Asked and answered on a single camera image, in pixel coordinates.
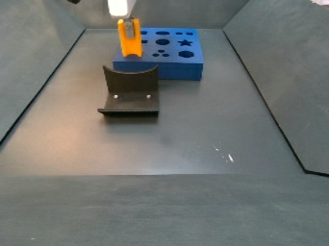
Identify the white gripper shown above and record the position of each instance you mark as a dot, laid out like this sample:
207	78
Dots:
120	9

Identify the orange arch object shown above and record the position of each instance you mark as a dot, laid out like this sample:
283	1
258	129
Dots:
130	42

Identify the blue shape sorter block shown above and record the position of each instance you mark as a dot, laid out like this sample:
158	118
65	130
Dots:
170	48

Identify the black curved holder stand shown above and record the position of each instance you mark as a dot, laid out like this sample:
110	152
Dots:
132	92

